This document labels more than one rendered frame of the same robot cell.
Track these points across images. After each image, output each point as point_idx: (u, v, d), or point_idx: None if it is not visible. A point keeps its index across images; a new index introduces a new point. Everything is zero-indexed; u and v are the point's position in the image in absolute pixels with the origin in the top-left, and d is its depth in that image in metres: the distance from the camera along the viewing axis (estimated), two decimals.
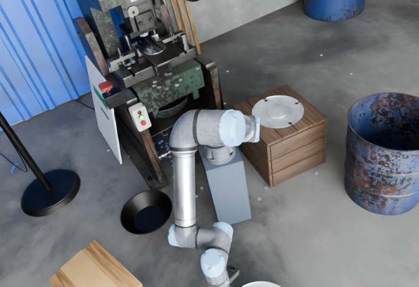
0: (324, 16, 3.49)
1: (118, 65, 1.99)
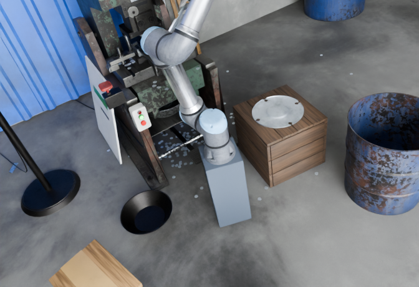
0: (324, 16, 3.49)
1: (118, 65, 1.99)
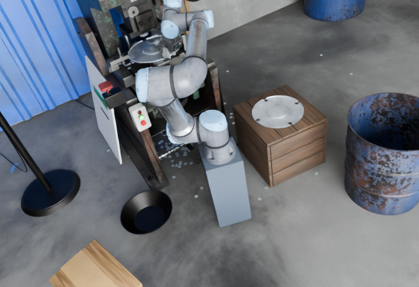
0: (324, 16, 3.49)
1: (118, 65, 1.99)
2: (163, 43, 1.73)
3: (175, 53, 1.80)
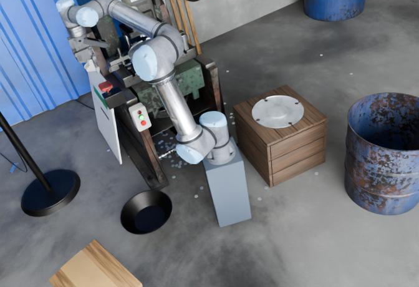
0: (324, 16, 3.49)
1: (118, 65, 1.99)
2: None
3: (87, 70, 1.68)
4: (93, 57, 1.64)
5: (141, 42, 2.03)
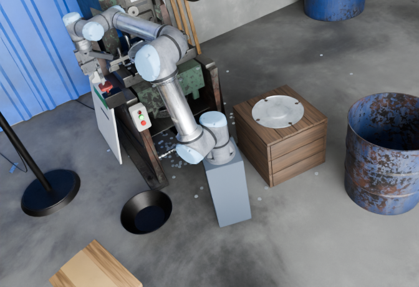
0: (324, 16, 3.49)
1: (118, 65, 1.99)
2: None
3: (93, 81, 1.72)
4: (98, 68, 1.68)
5: (133, 59, 1.89)
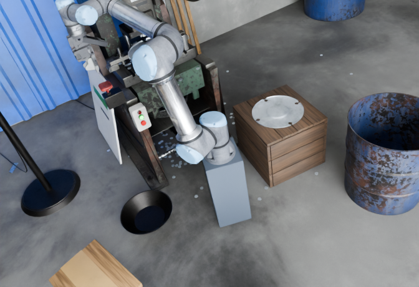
0: (324, 16, 3.49)
1: (118, 65, 1.99)
2: None
3: (86, 68, 1.68)
4: (93, 55, 1.64)
5: None
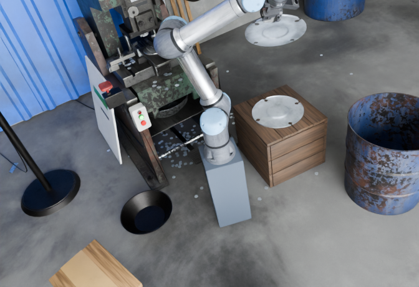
0: (324, 16, 3.49)
1: (118, 65, 1.99)
2: None
3: (265, 22, 1.57)
4: (279, 19, 1.51)
5: (259, 21, 1.63)
